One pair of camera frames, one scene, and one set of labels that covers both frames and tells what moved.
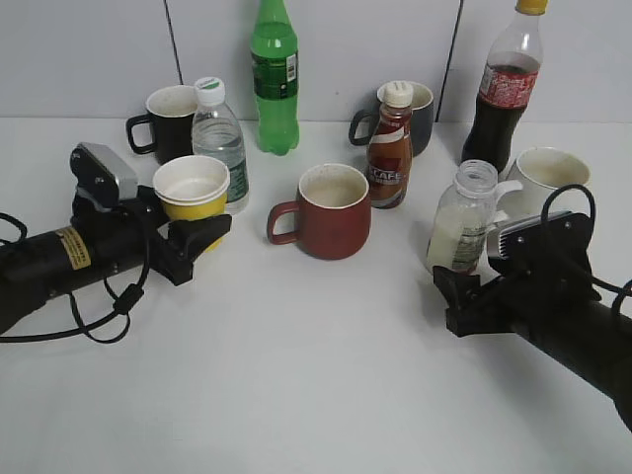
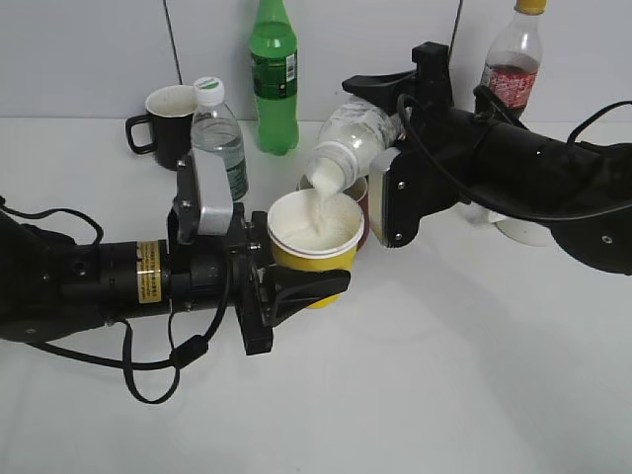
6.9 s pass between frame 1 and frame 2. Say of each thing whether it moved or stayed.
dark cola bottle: stayed
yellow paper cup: moved
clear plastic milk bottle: moved
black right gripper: moved
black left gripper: moved
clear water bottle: stayed
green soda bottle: stayed
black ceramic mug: stayed
